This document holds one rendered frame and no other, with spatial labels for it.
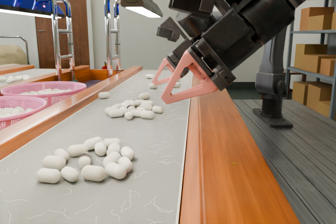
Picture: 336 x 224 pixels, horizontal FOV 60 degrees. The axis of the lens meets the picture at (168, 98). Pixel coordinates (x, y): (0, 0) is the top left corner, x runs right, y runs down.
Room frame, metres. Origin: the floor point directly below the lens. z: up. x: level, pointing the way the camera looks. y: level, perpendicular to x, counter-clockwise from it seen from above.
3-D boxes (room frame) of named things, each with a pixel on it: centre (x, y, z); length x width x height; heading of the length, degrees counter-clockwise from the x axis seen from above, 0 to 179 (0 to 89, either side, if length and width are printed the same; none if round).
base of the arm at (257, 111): (0.94, -0.34, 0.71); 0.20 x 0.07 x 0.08; 0
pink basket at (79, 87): (0.97, 0.41, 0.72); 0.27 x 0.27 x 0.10
